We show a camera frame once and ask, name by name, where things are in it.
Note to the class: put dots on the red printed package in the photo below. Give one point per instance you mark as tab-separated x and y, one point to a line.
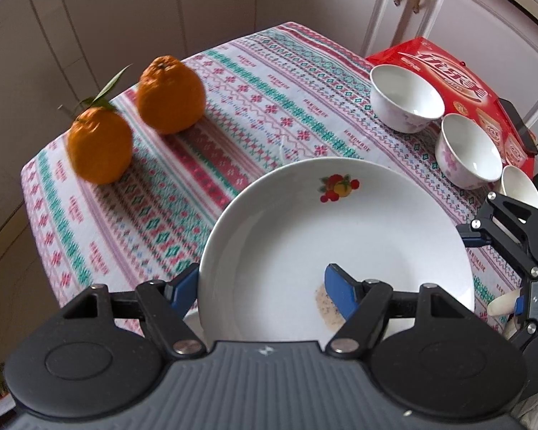
430	60

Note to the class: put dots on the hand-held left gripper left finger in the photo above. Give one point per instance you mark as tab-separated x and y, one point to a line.
186	289

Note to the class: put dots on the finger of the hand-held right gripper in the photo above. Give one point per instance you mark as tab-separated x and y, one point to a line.
524	333
502	228

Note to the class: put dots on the white kitchen base cabinets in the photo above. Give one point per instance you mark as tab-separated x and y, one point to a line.
116	9

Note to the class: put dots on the patterned tablecloth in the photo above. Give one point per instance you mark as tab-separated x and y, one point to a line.
161	197

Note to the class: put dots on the white pink-floral bowl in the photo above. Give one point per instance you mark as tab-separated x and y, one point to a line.
403	94
468	152
520	188

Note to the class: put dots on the orange with green leaf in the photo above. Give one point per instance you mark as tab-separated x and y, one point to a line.
99	143

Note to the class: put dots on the leafless orange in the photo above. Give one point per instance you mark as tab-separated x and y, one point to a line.
171	94

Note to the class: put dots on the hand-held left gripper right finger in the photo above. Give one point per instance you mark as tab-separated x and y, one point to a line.
340	291

